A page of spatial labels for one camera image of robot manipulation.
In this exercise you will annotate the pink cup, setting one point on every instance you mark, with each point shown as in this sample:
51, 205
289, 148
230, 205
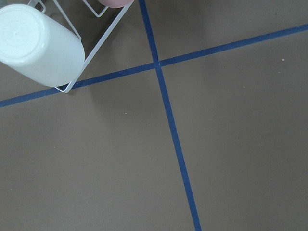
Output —
115, 3

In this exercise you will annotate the white cup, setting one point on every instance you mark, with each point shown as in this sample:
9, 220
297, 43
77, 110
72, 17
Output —
38, 47

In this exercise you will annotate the white wire cup rack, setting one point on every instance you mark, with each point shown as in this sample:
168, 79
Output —
89, 20

